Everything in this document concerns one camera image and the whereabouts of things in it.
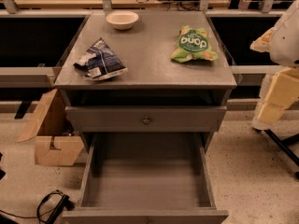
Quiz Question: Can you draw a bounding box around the black cable on floor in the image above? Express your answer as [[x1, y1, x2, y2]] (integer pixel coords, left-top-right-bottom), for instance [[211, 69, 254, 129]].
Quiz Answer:
[[0, 189, 75, 224]]

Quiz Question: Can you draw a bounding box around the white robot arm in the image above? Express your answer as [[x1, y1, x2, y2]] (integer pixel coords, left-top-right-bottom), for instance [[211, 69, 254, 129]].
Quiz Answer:
[[250, 0, 299, 130]]

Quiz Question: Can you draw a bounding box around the cardboard box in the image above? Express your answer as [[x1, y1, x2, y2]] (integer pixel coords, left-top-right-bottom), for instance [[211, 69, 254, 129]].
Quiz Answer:
[[18, 89, 84, 166]]

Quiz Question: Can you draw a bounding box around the grey drawer cabinet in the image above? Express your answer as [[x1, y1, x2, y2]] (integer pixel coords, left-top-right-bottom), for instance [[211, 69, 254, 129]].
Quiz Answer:
[[53, 9, 238, 224]]

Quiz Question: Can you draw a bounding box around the green rice chip bag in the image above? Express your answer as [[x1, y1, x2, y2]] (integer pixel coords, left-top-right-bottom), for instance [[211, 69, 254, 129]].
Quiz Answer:
[[171, 25, 219, 63]]

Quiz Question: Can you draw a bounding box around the closed top drawer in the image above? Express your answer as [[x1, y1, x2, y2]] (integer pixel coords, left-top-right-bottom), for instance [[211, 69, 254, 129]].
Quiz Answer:
[[65, 105, 226, 133]]

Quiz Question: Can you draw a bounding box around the open middle drawer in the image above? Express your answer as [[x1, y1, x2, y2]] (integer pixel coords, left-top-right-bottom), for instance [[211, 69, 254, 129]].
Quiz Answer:
[[63, 133, 228, 224]]

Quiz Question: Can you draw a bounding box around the white bowl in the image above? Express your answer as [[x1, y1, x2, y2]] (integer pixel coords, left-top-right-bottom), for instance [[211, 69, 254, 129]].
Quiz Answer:
[[106, 10, 139, 31]]

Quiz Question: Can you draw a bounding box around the blue white chip bag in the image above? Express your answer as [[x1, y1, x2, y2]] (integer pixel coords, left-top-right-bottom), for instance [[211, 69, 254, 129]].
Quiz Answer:
[[74, 37, 128, 80]]

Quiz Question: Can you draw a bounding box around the black stand leg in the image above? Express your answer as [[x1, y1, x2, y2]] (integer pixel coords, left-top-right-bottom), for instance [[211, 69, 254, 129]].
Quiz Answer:
[[263, 129, 299, 166]]

